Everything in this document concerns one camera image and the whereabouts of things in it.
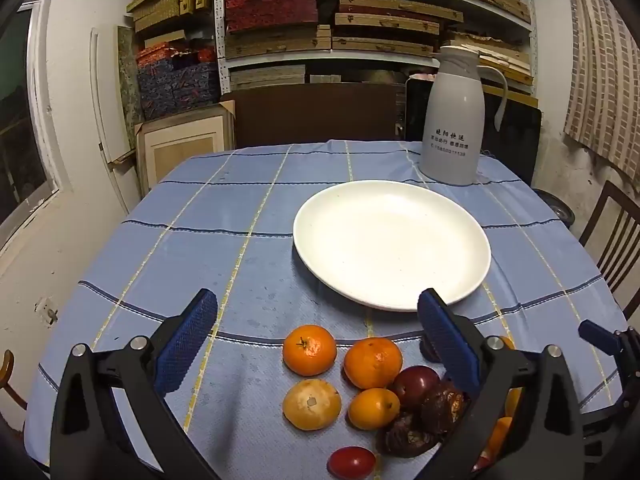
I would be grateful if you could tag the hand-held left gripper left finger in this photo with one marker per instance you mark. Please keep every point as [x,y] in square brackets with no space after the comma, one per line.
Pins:
[187,340]

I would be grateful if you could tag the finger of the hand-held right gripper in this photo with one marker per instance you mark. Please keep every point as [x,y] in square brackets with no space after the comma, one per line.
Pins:
[597,335]

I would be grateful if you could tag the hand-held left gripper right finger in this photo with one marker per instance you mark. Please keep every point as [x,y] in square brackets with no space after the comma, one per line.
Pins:
[447,345]

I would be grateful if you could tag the dark brown water chestnut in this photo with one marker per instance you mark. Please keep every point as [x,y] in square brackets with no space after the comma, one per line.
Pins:
[429,351]
[442,407]
[407,435]

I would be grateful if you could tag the large maroon water chestnut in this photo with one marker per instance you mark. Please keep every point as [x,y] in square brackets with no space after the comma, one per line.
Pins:
[415,385]

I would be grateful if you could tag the orange cherry tomato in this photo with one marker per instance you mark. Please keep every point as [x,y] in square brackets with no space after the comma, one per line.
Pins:
[373,408]
[506,343]

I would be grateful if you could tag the white round plate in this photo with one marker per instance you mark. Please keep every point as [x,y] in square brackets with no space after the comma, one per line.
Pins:
[390,245]

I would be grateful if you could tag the pale orange tangerine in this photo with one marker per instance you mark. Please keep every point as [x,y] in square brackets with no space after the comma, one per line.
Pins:
[311,404]

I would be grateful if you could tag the blue checked tablecloth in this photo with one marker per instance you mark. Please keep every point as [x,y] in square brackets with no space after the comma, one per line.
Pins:
[200,240]

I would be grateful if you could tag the dark wooden chair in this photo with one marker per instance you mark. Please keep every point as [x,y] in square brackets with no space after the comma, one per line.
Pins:
[594,215]

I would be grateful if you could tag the brown wooden chair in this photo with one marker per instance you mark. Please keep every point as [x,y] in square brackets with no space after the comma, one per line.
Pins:
[7,365]

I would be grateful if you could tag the light wooden offcut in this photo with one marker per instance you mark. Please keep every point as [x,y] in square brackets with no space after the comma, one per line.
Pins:
[124,161]

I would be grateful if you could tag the white thermos jug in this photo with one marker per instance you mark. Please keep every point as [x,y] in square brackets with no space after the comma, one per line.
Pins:
[450,125]

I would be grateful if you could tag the white leaning board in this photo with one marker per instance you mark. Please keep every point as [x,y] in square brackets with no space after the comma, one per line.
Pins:
[107,125]

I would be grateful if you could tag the stack of blue patterned boxes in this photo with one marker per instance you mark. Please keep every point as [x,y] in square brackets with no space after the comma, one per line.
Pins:
[180,85]

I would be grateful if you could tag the dark brown wooden board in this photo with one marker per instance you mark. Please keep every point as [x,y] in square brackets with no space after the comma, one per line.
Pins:
[310,115]

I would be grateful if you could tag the green marbled slab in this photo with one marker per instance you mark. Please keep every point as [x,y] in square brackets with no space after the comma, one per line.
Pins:
[127,75]

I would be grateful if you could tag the checked curtain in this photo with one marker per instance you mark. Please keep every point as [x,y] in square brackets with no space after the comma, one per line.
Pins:
[605,60]

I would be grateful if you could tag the white framed window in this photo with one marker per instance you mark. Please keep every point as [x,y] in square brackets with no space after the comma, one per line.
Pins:
[20,110]

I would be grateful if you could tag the white metal shelf rack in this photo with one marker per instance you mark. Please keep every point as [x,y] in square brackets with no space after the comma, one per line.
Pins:
[218,35]

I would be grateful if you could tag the shelf of flat boxes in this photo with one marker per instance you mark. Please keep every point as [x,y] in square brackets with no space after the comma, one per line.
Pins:
[385,22]

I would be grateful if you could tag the thick dark red box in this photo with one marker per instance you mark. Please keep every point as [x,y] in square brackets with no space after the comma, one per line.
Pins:
[270,10]

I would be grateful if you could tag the white wall socket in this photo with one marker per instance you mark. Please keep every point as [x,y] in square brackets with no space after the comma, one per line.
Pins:
[47,310]

